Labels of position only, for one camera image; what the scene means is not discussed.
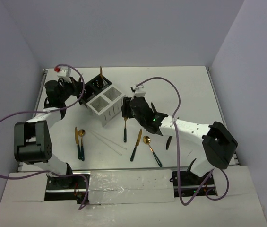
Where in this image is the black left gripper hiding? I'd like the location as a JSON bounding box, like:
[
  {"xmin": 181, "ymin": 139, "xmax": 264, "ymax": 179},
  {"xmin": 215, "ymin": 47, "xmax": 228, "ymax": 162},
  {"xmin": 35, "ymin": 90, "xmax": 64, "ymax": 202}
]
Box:
[{"xmin": 59, "ymin": 77, "xmax": 84, "ymax": 102}]

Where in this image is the gold fork green handle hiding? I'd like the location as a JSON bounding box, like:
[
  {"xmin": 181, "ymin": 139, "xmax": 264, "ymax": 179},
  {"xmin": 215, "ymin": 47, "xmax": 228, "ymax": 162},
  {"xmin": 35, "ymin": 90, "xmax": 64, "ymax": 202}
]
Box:
[{"xmin": 123, "ymin": 117, "xmax": 128, "ymax": 143}]

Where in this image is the gold spoon green handle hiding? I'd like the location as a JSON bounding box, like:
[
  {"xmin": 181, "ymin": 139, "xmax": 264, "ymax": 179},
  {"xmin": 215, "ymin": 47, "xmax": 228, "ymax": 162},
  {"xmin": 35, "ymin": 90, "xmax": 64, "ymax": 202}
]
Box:
[
  {"xmin": 143, "ymin": 136, "xmax": 163, "ymax": 167},
  {"xmin": 78, "ymin": 129, "xmax": 85, "ymax": 161}
]

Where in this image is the gold knife green handle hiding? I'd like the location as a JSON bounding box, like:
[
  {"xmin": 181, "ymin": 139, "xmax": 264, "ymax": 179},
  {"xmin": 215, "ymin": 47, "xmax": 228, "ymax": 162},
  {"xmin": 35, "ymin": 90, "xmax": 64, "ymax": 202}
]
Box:
[
  {"xmin": 75, "ymin": 127, "xmax": 81, "ymax": 160},
  {"xmin": 100, "ymin": 66, "xmax": 103, "ymax": 79},
  {"xmin": 130, "ymin": 129, "xmax": 142, "ymax": 162}
]

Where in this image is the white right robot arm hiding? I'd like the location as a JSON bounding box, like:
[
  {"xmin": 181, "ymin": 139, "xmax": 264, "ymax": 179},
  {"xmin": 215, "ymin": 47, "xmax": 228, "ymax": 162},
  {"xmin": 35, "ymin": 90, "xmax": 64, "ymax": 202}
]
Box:
[{"xmin": 121, "ymin": 97, "xmax": 238, "ymax": 185}]

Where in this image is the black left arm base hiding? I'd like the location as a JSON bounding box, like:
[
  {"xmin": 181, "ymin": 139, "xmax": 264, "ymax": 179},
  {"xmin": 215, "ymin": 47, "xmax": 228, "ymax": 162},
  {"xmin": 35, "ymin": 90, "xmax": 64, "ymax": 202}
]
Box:
[{"xmin": 44, "ymin": 174, "xmax": 90, "ymax": 205}]

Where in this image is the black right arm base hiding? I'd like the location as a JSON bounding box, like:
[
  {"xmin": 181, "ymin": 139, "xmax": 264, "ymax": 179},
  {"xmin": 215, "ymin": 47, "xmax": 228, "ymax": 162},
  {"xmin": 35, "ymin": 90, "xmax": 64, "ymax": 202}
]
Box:
[{"xmin": 169, "ymin": 159, "xmax": 217, "ymax": 198}]

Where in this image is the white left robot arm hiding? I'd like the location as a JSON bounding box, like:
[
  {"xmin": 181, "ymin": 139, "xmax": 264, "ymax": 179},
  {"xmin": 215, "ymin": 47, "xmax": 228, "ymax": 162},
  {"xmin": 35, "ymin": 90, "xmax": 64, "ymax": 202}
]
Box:
[{"xmin": 14, "ymin": 77, "xmax": 84, "ymax": 189}]

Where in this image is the white utensil caddy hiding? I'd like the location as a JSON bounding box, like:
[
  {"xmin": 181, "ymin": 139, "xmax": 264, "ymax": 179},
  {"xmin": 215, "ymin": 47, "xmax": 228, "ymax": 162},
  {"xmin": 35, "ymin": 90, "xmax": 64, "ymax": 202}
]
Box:
[{"xmin": 87, "ymin": 85, "xmax": 125, "ymax": 127}]

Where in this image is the black utensil caddy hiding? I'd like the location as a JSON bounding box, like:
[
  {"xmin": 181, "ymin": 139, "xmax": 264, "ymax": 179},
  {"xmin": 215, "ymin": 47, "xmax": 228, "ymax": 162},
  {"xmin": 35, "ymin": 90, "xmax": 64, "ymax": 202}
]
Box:
[{"xmin": 79, "ymin": 74, "xmax": 112, "ymax": 106}]

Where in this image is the white chopstick upper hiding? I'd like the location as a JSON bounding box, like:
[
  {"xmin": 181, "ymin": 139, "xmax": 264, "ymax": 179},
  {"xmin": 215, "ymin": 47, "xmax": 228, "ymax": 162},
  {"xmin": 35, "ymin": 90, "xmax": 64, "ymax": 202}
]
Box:
[{"xmin": 90, "ymin": 130, "xmax": 127, "ymax": 150}]

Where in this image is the white chopstick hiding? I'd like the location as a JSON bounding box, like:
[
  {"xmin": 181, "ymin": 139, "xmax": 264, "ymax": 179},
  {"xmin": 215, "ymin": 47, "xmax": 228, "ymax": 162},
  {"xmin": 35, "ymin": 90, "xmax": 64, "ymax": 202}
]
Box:
[
  {"xmin": 90, "ymin": 130, "xmax": 127, "ymax": 150},
  {"xmin": 90, "ymin": 130, "xmax": 122, "ymax": 156}
]

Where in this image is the black knife lower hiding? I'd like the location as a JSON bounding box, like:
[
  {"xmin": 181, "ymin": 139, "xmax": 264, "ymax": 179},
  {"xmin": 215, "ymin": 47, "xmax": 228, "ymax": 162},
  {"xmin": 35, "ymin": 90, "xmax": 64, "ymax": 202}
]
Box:
[{"xmin": 165, "ymin": 136, "xmax": 172, "ymax": 150}]

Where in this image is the white chopstick lower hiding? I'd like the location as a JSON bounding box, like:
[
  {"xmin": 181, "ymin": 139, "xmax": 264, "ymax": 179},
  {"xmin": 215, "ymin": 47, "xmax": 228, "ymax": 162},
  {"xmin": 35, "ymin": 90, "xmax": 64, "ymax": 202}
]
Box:
[{"xmin": 90, "ymin": 130, "xmax": 122, "ymax": 156}]

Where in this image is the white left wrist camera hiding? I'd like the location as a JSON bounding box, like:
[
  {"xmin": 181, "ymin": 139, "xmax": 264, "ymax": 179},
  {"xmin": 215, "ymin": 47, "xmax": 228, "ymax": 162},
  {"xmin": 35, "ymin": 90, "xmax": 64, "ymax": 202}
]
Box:
[{"xmin": 54, "ymin": 66, "xmax": 71, "ymax": 79}]

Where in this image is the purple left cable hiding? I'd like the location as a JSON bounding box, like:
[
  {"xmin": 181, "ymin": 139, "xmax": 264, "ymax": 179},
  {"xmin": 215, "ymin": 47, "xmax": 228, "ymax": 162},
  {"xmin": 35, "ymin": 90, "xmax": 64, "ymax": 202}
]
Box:
[{"xmin": 0, "ymin": 63, "xmax": 90, "ymax": 211}]

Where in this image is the purple cable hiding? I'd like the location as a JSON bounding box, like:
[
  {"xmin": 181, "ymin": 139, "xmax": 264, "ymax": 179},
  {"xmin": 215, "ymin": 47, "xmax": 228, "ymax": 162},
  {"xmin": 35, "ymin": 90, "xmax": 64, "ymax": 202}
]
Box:
[
  {"xmin": 0, "ymin": 63, "xmax": 90, "ymax": 211},
  {"xmin": 137, "ymin": 77, "xmax": 230, "ymax": 206}
]

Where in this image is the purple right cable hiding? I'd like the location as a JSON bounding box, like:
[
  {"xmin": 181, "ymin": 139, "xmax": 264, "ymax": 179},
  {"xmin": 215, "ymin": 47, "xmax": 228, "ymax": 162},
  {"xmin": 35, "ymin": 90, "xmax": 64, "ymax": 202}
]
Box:
[{"xmin": 137, "ymin": 77, "xmax": 230, "ymax": 206}]

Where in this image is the aluminium table rail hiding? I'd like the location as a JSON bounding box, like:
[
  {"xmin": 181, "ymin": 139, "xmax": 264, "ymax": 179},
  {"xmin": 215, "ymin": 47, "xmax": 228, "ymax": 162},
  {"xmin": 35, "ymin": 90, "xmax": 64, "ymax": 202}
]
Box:
[{"xmin": 17, "ymin": 69, "xmax": 49, "ymax": 173}]

